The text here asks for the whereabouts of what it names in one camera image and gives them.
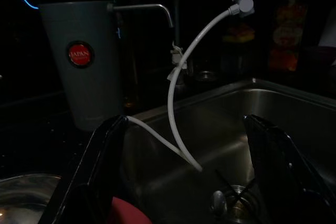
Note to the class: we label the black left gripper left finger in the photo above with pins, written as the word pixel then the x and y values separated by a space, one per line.
pixel 86 171

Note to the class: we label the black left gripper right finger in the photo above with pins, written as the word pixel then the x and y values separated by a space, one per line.
pixel 283 176

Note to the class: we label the steel sink drain strainer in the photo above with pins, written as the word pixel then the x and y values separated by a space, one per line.
pixel 236 205

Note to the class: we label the pink round mat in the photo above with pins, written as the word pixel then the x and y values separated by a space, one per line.
pixel 128 212

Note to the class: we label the stainless steel bowl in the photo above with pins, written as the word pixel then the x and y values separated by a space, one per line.
pixel 23 197

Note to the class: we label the stainless steel sink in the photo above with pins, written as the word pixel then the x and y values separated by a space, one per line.
pixel 210 134

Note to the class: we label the grey water filter red badge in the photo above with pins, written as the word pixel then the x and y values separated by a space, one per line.
pixel 78 85

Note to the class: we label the chrome round counter cap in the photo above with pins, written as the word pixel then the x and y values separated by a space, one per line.
pixel 206 75

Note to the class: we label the orange soap pump bottle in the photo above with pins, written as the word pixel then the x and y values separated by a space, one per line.
pixel 287 37

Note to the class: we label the yellow red sponge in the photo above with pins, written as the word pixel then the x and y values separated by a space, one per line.
pixel 239 32

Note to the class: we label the white faucet diverter adapter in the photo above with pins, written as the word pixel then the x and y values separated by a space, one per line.
pixel 242 1

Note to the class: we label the chrome gooseneck faucet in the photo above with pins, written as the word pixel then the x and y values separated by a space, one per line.
pixel 181 3

